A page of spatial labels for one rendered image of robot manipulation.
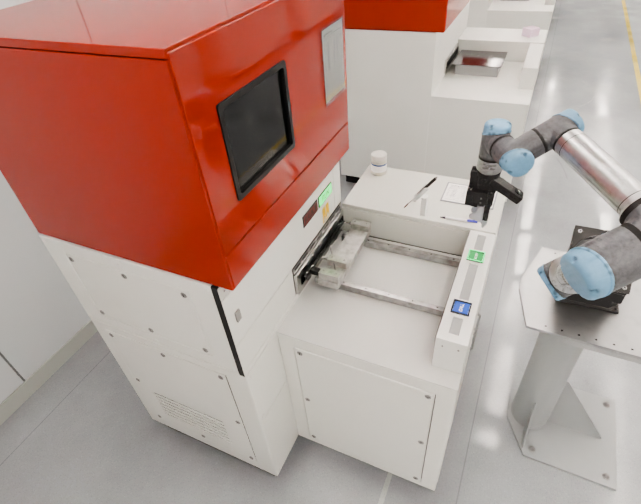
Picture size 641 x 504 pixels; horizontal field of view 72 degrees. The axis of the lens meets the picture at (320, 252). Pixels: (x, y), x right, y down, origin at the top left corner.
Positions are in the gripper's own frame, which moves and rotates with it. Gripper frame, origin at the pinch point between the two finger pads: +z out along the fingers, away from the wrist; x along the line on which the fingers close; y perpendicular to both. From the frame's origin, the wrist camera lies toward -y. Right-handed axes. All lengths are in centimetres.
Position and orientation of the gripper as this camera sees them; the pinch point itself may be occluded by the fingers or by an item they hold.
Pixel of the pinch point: (485, 224)
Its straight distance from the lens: 156.4
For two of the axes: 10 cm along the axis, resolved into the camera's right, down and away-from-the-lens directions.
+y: -9.1, -2.2, 3.6
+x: -4.2, 6.1, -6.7
